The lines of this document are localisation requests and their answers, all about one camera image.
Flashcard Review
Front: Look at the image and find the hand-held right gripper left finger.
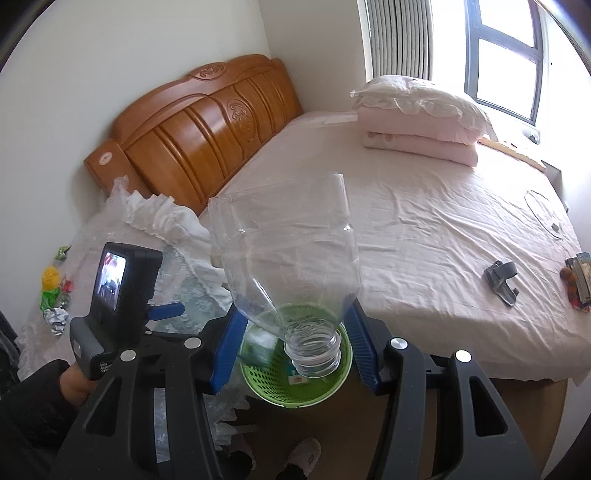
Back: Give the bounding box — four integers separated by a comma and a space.
51, 307, 250, 480

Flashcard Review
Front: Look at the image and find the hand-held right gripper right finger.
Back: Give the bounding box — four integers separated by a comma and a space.
344, 305, 541, 480

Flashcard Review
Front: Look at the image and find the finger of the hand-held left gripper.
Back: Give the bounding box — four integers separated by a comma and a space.
147, 302, 185, 324

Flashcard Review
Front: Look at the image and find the green plastic basket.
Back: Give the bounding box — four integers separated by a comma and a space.
238, 302, 354, 409

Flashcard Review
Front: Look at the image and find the yellow green snack wrapper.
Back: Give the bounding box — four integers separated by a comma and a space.
41, 265, 70, 311

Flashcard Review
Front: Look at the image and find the clear plastic bottle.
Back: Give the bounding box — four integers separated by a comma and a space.
207, 172, 363, 380

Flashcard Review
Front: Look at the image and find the person's left forearm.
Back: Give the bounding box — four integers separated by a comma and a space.
0, 359, 88, 480

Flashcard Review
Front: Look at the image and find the person's left hand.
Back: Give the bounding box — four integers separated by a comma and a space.
59, 364, 93, 404

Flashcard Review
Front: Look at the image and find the crumpled silver foil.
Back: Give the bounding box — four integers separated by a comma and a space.
44, 307, 71, 337

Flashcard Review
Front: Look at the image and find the pink slipper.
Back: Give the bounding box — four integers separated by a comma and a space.
286, 437, 322, 476

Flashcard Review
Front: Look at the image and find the bed with pink sheet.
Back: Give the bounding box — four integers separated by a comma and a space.
210, 110, 585, 462

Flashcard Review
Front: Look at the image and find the grey plastic clip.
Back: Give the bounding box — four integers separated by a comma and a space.
483, 260, 520, 306

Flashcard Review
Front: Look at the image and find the carved wooden headboard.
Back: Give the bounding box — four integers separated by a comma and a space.
84, 54, 304, 217

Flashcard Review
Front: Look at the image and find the brown snack piece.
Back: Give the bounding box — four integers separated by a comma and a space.
560, 267, 580, 303

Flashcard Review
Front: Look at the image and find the books and snack stack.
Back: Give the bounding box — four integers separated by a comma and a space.
566, 251, 591, 315

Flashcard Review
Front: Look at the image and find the light wooden strip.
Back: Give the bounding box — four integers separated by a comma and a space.
478, 137, 548, 172

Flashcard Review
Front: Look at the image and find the white ruffled pillow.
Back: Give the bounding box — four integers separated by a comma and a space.
351, 75, 494, 139

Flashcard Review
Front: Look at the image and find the white pleated curtain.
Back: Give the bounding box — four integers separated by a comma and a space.
365, 0, 435, 84

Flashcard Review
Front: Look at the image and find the dark framed window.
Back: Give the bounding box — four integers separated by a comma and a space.
464, 0, 546, 125

